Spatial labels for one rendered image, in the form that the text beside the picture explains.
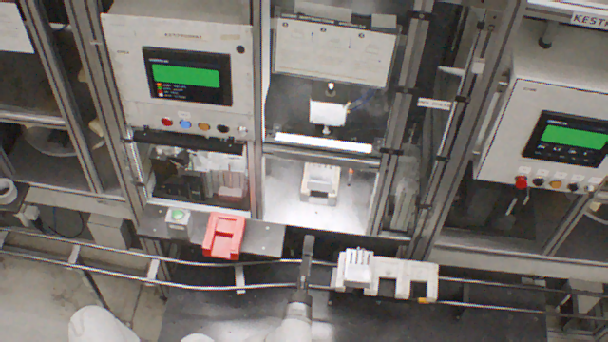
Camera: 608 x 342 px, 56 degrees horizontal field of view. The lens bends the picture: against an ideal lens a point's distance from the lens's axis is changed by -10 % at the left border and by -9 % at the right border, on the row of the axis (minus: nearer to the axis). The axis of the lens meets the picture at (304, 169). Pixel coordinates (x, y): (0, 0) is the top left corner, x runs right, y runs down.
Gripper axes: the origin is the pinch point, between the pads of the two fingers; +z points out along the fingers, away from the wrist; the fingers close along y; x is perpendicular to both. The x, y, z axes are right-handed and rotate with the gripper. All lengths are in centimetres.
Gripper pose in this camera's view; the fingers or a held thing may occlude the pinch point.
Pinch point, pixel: (308, 250)
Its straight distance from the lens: 199.4
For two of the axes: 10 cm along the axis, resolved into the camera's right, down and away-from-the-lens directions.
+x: -9.9, -1.4, 0.5
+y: 0.4, -6.0, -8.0
